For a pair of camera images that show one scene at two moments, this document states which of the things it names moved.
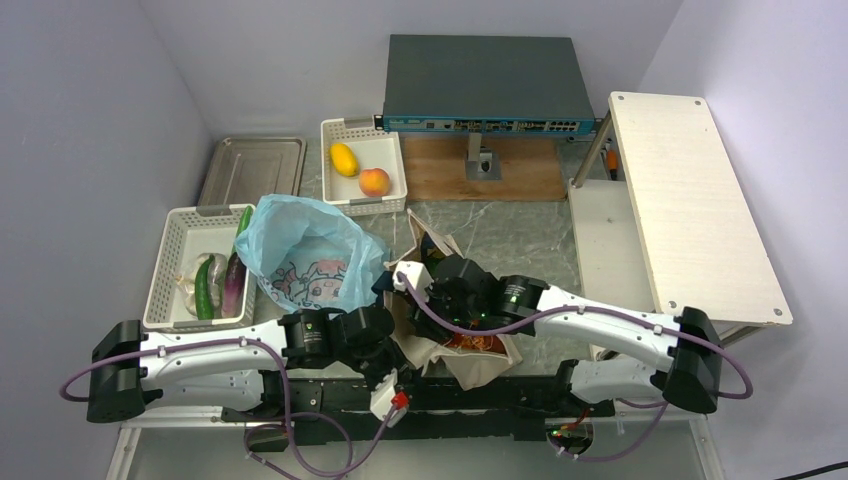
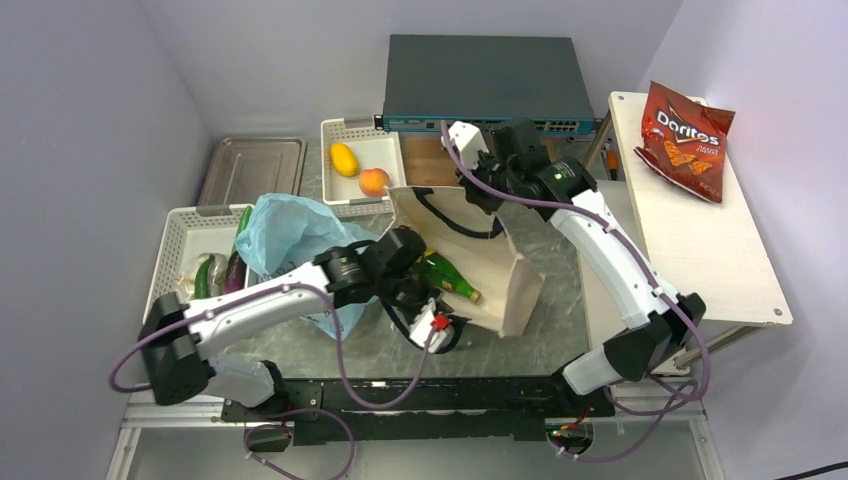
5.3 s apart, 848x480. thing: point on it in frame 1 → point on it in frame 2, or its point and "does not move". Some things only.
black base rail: (342, 409) does not move
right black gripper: (430, 324) → (474, 195)
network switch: (484, 84) does not move
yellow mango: (344, 159) does not move
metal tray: (247, 168) does not move
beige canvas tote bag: (426, 244) → (462, 252)
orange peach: (373, 181) does not move
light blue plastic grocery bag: (302, 255) does not move
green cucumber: (203, 289) does not move
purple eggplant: (235, 287) does not move
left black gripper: (397, 361) → (431, 291)
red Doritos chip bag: (491, 343) → (683, 142)
